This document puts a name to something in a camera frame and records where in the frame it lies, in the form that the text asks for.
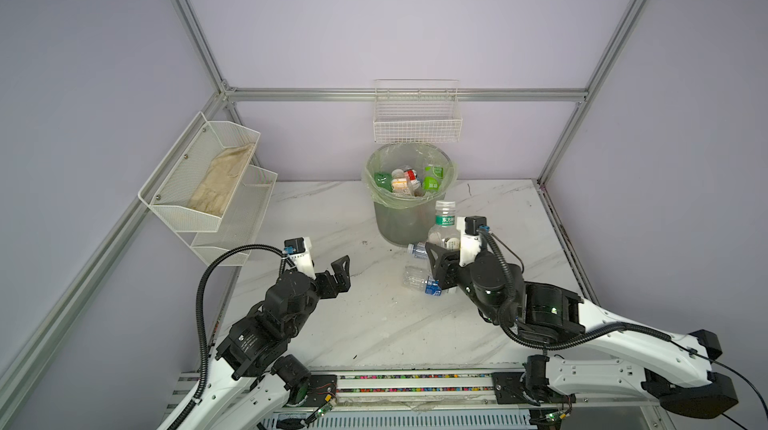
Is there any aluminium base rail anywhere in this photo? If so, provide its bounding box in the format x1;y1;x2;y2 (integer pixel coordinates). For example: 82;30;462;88
157;365;676;430

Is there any blue label water bottle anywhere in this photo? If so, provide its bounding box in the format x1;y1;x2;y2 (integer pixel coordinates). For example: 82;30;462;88
403;266;442;297

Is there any green soda bottle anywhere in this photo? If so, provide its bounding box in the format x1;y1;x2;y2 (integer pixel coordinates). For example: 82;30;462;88
373;172;393;192

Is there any white mesh shelf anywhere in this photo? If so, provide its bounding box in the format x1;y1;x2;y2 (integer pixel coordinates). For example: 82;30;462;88
138;114;260;233
190;165;278;265

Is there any mesh waste bin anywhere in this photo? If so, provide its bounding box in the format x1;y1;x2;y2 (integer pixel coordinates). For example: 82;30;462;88
362;143;458;246

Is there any lime green label bottle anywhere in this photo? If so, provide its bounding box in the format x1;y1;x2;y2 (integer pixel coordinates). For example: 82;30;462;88
422;164;445;192

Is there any green bin liner bag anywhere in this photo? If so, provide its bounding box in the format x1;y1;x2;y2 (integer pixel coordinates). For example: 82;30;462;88
361;143;458;210

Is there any white wire wall basket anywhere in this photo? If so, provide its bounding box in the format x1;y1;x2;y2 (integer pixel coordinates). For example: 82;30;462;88
373;79;463;144

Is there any lower white mesh shelf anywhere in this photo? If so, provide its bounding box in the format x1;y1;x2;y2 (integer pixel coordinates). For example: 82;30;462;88
190;165;278;265

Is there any clear purple label bottle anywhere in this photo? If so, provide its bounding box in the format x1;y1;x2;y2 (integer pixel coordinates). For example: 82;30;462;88
407;242;428;259

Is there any red white label bottle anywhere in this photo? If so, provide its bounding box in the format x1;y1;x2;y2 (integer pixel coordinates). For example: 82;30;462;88
403;167;418;182

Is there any white cap tea bottle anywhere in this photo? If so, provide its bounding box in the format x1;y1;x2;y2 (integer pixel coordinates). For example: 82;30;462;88
391;169;415;196

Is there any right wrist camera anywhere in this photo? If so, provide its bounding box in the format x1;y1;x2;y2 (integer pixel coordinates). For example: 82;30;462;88
456;216;487;267

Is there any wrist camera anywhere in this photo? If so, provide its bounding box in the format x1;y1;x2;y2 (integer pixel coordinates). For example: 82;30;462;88
283;237;316;280
456;216;487;267

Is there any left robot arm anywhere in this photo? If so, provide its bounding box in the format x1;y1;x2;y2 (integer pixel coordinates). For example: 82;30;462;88
159;255;351;429

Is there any green cap crane label bottle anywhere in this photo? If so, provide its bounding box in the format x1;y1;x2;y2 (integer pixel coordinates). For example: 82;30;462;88
427;200;461;250

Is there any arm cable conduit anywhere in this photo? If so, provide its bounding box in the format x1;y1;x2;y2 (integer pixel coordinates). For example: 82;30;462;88
164;243;289;430
479;227;768;425

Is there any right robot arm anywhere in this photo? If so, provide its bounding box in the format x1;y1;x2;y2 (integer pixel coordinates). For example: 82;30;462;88
426;243;739;420

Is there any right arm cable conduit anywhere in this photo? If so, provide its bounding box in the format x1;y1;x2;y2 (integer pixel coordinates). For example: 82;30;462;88
479;227;768;425

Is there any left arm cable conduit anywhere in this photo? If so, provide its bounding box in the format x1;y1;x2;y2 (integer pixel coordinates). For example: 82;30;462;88
164;243;289;430

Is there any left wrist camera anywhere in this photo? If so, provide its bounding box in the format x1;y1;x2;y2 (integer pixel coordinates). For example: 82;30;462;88
283;237;316;280

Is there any upper white mesh shelf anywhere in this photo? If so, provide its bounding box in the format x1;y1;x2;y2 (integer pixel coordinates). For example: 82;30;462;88
138;114;260;233

